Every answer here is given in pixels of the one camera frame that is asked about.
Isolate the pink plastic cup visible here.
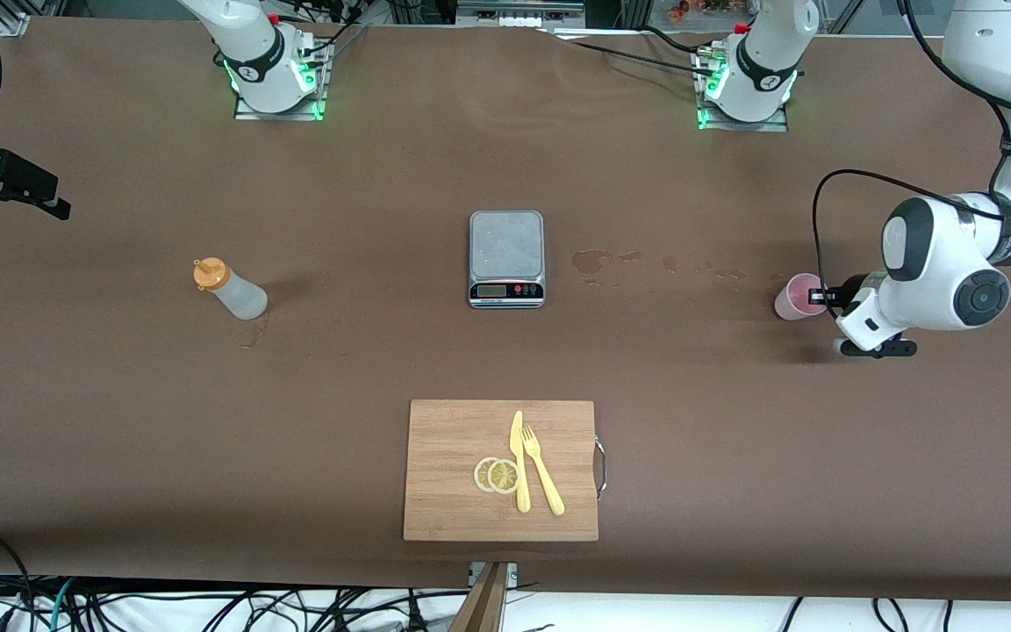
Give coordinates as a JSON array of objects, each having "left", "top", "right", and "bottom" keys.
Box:
[{"left": 774, "top": 273, "right": 827, "bottom": 322}]

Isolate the yellow plastic fork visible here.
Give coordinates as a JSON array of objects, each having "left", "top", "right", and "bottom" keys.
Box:
[{"left": 522, "top": 424, "right": 566, "bottom": 516}]

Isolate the grey power strip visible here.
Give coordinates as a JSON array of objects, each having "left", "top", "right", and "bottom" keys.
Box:
[{"left": 455, "top": 0, "right": 587, "bottom": 29}]

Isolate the wooden cutting board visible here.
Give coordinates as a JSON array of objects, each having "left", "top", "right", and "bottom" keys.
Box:
[{"left": 403, "top": 399, "right": 600, "bottom": 542}]

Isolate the yellow plastic knife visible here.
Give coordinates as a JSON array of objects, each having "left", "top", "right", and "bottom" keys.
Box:
[{"left": 510, "top": 410, "right": 532, "bottom": 514}]

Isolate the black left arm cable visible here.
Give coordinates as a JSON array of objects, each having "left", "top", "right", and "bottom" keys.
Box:
[{"left": 811, "top": 0, "right": 1011, "bottom": 308}]

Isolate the wooden post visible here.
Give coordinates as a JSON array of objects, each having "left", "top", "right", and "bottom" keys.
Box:
[{"left": 448, "top": 562, "right": 511, "bottom": 632}]

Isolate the sauce bottle with orange cap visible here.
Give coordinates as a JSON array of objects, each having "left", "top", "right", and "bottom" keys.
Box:
[{"left": 192, "top": 257, "right": 269, "bottom": 321}]

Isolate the black cable on table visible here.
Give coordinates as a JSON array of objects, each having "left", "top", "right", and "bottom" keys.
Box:
[{"left": 549, "top": 25, "right": 726, "bottom": 80}]

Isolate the silver kitchen scale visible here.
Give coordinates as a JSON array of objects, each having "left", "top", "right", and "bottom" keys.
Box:
[{"left": 468, "top": 210, "right": 547, "bottom": 310}]

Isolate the teal floor cable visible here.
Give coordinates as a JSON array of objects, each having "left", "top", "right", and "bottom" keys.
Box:
[{"left": 47, "top": 578, "right": 78, "bottom": 632}]

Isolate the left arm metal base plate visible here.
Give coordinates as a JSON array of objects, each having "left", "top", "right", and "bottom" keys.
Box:
[{"left": 695, "top": 42, "right": 790, "bottom": 133}]

